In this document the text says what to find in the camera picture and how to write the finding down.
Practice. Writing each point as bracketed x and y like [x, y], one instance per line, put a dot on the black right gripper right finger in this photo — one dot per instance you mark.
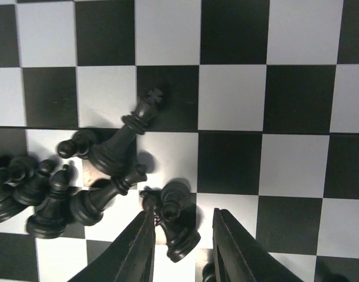
[239, 257]

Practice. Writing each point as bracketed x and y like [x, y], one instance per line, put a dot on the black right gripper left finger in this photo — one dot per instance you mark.
[129, 258]

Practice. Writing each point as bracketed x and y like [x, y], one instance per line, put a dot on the black pawn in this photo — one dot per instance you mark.
[78, 145]
[175, 197]

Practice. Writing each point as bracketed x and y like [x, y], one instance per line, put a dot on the black king piece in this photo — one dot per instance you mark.
[109, 157]

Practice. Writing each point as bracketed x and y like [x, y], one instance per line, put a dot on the black bishop piece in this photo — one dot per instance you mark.
[49, 222]

